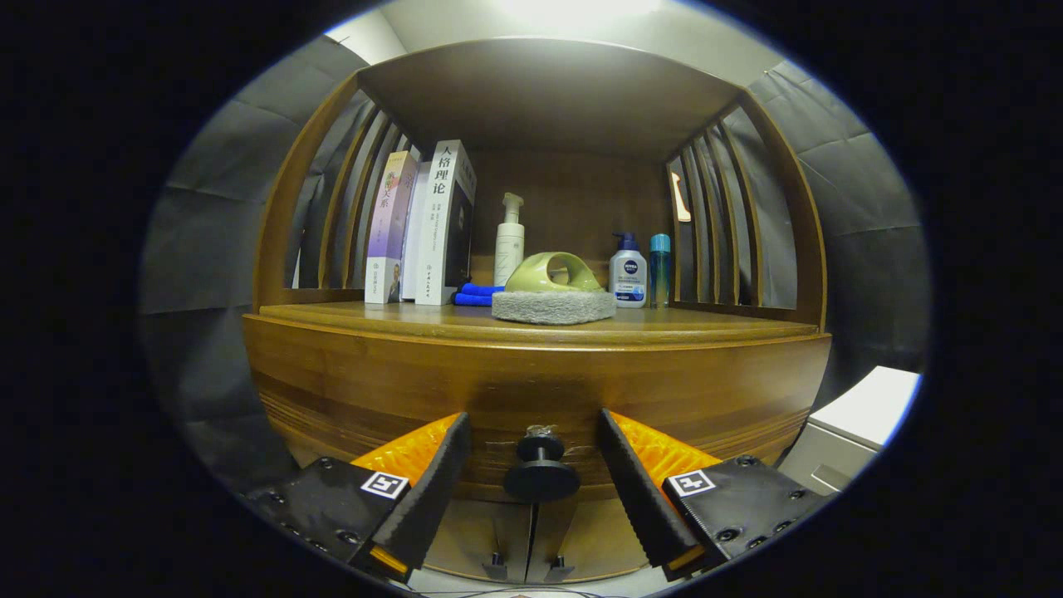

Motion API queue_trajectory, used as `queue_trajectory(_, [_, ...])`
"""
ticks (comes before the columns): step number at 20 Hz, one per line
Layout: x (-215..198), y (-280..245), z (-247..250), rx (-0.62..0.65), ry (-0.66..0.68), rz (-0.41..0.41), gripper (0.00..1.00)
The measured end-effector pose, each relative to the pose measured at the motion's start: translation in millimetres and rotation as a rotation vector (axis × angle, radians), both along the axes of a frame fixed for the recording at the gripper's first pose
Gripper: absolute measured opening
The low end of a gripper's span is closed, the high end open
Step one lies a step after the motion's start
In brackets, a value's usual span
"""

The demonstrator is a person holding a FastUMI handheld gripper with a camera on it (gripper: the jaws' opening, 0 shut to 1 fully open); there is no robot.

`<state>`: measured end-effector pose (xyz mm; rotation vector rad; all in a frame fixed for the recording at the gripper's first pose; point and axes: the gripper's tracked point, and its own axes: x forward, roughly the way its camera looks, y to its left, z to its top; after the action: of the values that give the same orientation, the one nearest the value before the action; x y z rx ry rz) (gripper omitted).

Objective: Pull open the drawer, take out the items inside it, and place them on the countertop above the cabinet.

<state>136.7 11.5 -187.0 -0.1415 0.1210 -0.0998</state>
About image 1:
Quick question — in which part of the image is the purple book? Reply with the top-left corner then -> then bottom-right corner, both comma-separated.
365,150 -> 420,305

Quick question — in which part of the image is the slim teal bottle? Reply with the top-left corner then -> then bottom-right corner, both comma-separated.
649,233 -> 672,309

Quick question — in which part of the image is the white pump bottle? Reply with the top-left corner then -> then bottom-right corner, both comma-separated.
494,193 -> 526,287

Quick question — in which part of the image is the wooden countertop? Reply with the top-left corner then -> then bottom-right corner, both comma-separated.
259,301 -> 821,348

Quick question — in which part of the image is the brown wooden cabinet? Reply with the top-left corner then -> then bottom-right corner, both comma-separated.
241,37 -> 833,584

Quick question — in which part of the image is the white bottle with blue cap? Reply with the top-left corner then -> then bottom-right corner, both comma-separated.
609,232 -> 649,309

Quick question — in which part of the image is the white book with portrait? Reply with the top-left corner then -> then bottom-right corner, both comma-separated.
403,139 -> 478,306

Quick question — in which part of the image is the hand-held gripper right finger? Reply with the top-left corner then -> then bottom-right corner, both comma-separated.
597,408 -> 835,582

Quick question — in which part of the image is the wooden cabinet door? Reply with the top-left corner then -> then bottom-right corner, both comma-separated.
525,498 -> 657,582
424,498 -> 532,584

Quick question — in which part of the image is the blue folded cloth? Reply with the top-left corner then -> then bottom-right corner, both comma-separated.
453,282 -> 506,307

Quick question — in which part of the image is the wooden drawer with black knob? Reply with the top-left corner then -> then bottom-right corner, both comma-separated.
242,314 -> 833,503

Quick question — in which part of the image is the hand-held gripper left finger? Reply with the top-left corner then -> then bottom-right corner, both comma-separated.
245,411 -> 473,582

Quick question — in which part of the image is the green handled scrubbing sponge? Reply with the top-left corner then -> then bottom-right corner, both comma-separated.
491,252 -> 618,326

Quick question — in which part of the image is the ceiling light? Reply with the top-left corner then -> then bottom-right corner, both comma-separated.
498,0 -> 665,22

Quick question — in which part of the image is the white side cabinet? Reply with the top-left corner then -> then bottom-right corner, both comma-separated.
776,365 -> 923,497

